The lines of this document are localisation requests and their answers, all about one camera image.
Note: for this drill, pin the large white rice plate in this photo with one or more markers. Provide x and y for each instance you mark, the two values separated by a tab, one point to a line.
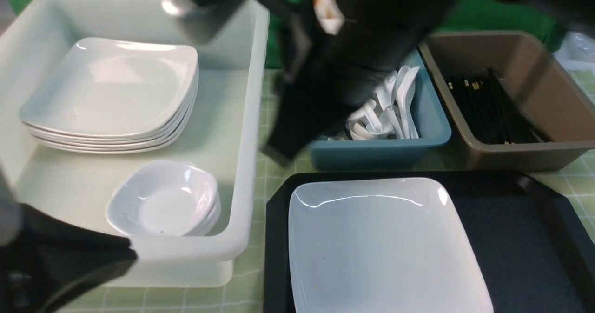
394	245

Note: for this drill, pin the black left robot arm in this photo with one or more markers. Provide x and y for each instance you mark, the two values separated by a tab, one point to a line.
45	263

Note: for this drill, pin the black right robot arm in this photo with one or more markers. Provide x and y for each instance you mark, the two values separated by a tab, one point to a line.
339	51

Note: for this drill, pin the stacked white plate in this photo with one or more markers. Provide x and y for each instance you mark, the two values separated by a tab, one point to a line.
169	131
107	88

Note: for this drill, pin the top stacked white plate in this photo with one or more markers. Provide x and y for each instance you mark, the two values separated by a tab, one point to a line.
107	88

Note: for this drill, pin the large white plastic tub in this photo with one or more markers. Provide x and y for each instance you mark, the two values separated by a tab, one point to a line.
221	136

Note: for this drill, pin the teal plastic spoon bin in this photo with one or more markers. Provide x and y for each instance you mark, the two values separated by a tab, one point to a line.
429	118

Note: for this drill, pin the stack of small white bowls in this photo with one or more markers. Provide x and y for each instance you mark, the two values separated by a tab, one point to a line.
165	198

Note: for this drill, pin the pile of black chopsticks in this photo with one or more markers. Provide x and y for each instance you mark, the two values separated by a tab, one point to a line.
491	114

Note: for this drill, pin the brown plastic chopstick bin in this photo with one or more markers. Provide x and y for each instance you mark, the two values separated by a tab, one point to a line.
537	83

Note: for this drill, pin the black serving tray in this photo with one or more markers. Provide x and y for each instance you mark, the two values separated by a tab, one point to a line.
535	254

